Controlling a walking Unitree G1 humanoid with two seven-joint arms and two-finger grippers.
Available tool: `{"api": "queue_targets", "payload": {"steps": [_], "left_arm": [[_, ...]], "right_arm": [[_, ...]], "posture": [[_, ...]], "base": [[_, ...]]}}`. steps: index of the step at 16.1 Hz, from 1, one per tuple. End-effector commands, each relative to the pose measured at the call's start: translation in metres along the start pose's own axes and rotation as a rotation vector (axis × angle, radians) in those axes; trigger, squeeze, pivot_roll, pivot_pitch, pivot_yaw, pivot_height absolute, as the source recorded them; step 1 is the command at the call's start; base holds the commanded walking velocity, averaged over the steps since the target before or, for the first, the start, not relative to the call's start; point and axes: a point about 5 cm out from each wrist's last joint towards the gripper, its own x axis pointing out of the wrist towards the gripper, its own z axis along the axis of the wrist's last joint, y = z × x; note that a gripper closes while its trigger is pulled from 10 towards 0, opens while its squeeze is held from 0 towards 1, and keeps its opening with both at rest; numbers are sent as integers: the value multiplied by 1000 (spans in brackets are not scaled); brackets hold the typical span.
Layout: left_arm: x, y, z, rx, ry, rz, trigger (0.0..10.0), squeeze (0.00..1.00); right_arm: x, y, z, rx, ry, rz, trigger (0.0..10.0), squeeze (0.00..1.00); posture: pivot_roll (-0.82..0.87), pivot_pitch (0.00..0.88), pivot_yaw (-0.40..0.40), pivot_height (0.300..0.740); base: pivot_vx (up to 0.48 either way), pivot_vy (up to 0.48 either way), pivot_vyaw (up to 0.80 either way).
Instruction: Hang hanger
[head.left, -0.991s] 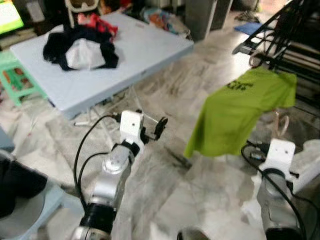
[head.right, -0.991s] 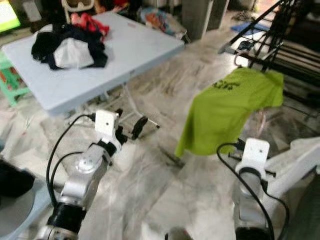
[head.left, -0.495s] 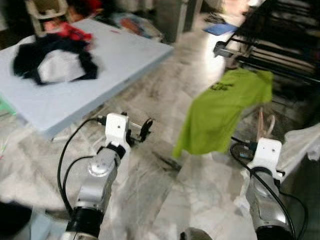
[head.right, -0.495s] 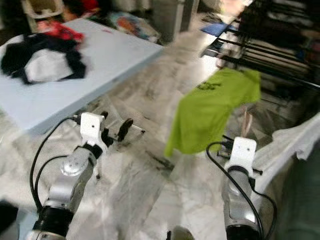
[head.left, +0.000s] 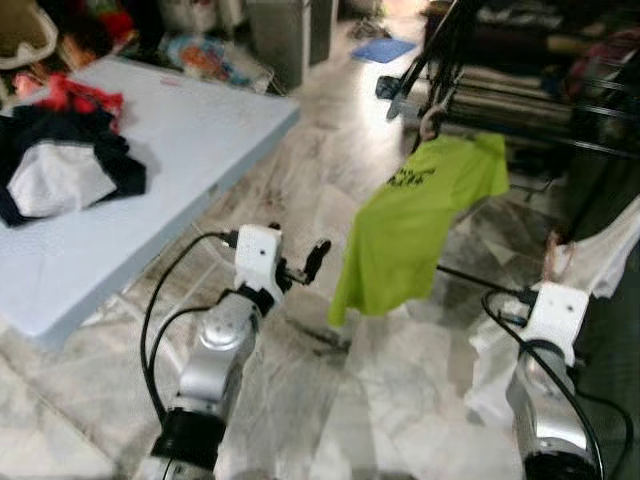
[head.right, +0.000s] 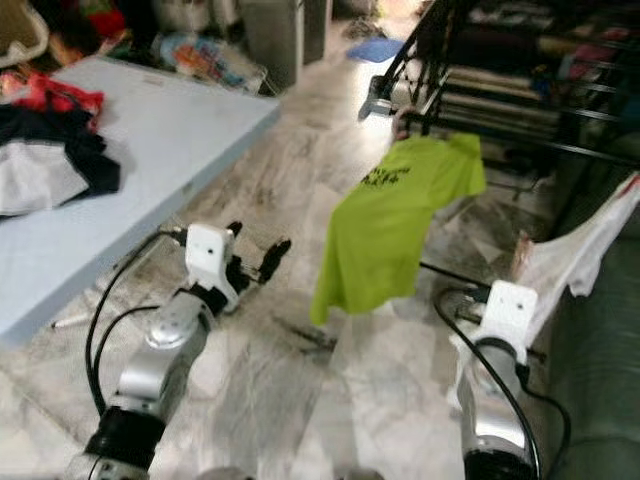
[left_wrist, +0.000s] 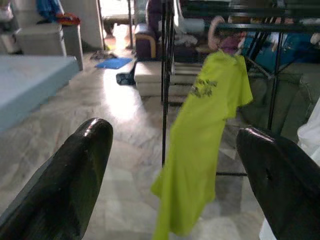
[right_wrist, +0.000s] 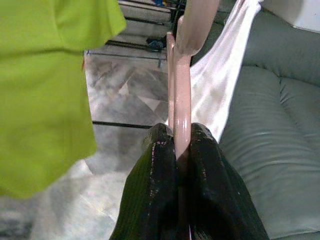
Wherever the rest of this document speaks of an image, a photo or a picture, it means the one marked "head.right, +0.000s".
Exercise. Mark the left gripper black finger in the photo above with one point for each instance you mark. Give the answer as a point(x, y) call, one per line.
point(275, 260)

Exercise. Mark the red plastic hanger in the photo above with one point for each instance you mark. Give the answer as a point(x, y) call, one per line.
point(522, 255)

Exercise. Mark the white t-shirt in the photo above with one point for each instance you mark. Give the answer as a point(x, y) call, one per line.
point(575, 250)

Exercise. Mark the black t-shirt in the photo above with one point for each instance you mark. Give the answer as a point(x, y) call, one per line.
point(100, 172)

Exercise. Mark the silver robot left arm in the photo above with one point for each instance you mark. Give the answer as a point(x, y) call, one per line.
point(160, 360)

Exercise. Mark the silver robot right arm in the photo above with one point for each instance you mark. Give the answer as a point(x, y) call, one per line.
point(490, 410)

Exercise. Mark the pink plastic hanger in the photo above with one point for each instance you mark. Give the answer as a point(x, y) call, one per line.
point(402, 122)

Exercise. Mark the light grey folding table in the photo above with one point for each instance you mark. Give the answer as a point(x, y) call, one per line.
point(160, 200)

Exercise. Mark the lime green t-shirt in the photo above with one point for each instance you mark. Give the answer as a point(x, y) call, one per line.
point(390, 220)

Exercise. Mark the grey-green leather sofa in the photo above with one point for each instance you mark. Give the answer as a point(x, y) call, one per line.
point(600, 380)

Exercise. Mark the black metal drying rack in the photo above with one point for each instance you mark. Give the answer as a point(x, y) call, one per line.
point(540, 143)

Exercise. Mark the dark cloth bundle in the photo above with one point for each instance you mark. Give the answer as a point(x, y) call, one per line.
point(375, 88)

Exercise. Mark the colourful printed bag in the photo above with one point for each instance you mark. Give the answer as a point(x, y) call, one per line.
point(205, 60)

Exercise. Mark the grey metal cabinet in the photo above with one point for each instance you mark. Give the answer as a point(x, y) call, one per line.
point(316, 28)
point(275, 45)

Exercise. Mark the blue floor mat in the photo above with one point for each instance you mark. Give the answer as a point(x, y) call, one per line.
point(375, 50)

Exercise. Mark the red patterned cloth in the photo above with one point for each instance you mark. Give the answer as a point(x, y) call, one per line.
point(65, 97)

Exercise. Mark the cream plastic tub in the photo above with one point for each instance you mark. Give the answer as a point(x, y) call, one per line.
point(20, 35)

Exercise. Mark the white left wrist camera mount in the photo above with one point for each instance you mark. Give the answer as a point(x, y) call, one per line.
point(210, 255)

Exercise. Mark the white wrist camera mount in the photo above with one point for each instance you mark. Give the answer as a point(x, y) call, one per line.
point(510, 310)
point(210, 255)

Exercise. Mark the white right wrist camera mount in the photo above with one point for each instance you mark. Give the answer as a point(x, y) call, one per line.
point(510, 310)

